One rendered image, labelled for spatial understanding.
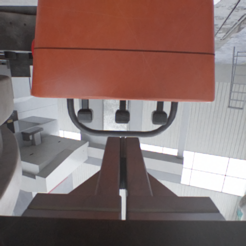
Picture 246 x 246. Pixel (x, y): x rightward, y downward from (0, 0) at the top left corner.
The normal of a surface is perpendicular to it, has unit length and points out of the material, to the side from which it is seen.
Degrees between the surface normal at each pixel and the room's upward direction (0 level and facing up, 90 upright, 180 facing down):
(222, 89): 90
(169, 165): 90
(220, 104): 90
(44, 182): 90
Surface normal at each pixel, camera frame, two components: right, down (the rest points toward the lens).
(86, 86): 0.01, 0.16
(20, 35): 0.39, 0.27
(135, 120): -0.34, 0.25
